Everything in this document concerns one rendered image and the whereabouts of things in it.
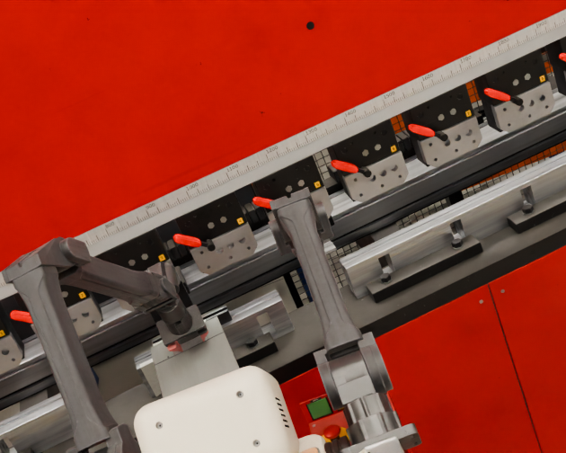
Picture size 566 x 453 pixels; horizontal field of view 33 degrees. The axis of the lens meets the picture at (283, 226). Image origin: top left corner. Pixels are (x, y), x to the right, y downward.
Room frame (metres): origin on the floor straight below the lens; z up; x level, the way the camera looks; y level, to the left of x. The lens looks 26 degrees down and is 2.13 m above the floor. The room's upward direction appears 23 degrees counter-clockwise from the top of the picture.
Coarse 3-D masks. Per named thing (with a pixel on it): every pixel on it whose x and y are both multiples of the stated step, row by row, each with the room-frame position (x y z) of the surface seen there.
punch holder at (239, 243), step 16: (208, 208) 2.00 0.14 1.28; (224, 208) 2.00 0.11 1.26; (240, 208) 2.00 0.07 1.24; (192, 224) 1.99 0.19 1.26; (208, 224) 2.00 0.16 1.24; (224, 224) 2.00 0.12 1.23; (240, 224) 2.00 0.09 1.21; (224, 240) 1.99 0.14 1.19; (240, 240) 2.01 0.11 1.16; (192, 256) 1.99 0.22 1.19; (208, 256) 1.99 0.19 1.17; (224, 256) 1.99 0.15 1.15; (240, 256) 1.99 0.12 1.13; (208, 272) 1.99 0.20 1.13
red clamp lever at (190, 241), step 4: (172, 236) 1.97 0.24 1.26; (176, 236) 1.95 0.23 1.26; (180, 236) 1.95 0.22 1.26; (184, 236) 1.96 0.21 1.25; (188, 236) 1.96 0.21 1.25; (192, 236) 1.97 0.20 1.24; (176, 240) 1.95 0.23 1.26; (180, 240) 1.95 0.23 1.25; (184, 240) 1.95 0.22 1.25; (188, 240) 1.95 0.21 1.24; (192, 240) 1.95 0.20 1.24; (196, 240) 1.95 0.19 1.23; (208, 240) 1.97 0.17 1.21; (188, 244) 1.95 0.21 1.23; (192, 244) 1.95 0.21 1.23; (196, 244) 1.95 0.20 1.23; (200, 244) 1.96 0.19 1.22; (204, 244) 1.96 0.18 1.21; (208, 244) 1.95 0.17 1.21; (212, 244) 1.95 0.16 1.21; (208, 248) 1.95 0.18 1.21; (212, 248) 1.95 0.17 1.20
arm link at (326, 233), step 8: (320, 208) 1.59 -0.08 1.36; (320, 216) 1.58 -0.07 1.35; (272, 224) 1.60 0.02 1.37; (328, 224) 1.58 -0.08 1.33; (272, 232) 1.59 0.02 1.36; (280, 232) 1.59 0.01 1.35; (320, 232) 1.59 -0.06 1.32; (328, 232) 1.58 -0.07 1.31; (280, 240) 1.59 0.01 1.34; (280, 248) 1.59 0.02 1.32; (288, 248) 1.59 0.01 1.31; (296, 256) 1.58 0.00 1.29
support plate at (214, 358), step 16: (208, 320) 2.01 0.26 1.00; (208, 336) 1.94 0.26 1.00; (224, 336) 1.91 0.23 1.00; (160, 352) 1.96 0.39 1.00; (192, 352) 1.90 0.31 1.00; (208, 352) 1.87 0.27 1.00; (224, 352) 1.84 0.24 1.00; (160, 368) 1.89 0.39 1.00; (176, 368) 1.86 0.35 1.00; (192, 368) 1.83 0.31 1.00; (208, 368) 1.81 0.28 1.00; (224, 368) 1.78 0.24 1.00; (160, 384) 1.83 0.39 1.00; (176, 384) 1.80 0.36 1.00; (192, 384) 1.77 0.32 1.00
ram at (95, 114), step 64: (0, 0) 1.98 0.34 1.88; (64, 0) 1.99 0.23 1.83; (128, 0) 2.00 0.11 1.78; (192, 0) 2.01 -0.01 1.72; (256, 0) 2.02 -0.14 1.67; (320, 0) 2.04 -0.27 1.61; (384, 0) 2.05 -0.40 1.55; (448, 0) 2.06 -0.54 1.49; (512, 0) 2.07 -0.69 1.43; (0, 64) 1.97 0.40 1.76; (64, 64) 1.98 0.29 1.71; (128, 64) 2.00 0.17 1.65; (192, 64) 2.01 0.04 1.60; (256, 64) 2.02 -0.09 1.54; (320, 64) 2.03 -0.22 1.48; (384, 64) 2.04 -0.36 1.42; (0, 128) 1.97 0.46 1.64; (64, 128) 1.98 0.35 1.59; (128, 128) 1.99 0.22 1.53; (192, 128) 2.00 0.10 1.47; (256, 128) 2.01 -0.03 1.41; (0, 192) 1.96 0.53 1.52; (64, 192) 1.97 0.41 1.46; (128, 192) 1.98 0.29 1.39; (0, 256) 1.96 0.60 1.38
